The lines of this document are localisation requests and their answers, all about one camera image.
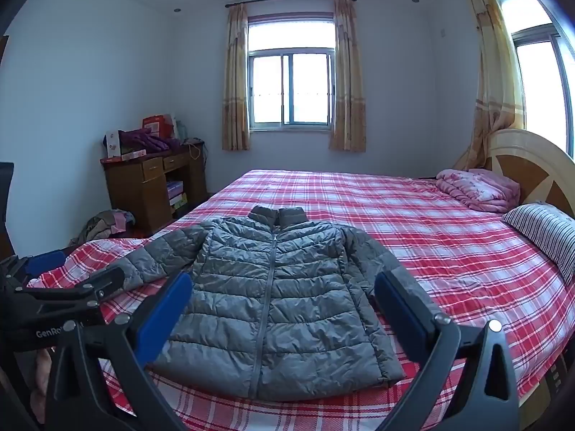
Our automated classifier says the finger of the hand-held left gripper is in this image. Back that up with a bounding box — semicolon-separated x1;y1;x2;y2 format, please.
15;266;127;310
0;250;67;289

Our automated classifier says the dark panel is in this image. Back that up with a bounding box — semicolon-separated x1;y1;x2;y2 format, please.
0;162;15;259

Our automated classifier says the stack of books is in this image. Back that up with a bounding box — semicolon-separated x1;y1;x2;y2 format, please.
167;180;188;216

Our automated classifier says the purple clothing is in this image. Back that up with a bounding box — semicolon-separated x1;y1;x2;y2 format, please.
104;128;181;157

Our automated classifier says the long beige patterned curtain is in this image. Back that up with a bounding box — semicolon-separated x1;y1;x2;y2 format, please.
454;0;526;172

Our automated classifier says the grey puffer jacket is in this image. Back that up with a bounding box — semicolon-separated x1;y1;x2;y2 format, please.
119;205;443;399

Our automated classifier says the white pink printed box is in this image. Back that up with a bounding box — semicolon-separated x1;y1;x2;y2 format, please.
100;129;148;163

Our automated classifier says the wooden bed headboard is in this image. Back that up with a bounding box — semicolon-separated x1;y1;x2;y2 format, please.
487;128;575;221

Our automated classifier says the pile of clothes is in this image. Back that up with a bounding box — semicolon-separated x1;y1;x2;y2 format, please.
69;209;136;247

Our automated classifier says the bed with red plaid sheet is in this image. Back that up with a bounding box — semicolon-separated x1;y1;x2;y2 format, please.
27;169;575;431

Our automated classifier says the brown wooden desk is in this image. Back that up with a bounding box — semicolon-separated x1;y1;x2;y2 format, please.
100;140;208;236

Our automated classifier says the large side window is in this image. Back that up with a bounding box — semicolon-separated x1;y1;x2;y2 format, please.
492;0;575;162

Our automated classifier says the dark curtain rod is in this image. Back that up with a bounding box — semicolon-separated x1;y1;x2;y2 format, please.
224;0;357;9

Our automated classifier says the pink folded quilt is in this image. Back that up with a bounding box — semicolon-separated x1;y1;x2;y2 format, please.
436;168;522;213

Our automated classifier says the striped pillow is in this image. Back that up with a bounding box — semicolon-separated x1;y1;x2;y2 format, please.
501;202;575;286

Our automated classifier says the sliding window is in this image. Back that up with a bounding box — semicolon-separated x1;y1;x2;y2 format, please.
247;18;337;132

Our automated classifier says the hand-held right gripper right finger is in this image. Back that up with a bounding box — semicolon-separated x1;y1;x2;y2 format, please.
374;270;522;431

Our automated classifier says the person's left hand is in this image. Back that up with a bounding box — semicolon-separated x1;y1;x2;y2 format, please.
35;348;55;399

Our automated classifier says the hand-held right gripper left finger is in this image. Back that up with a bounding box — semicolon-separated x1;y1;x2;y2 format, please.
45;272;194;431

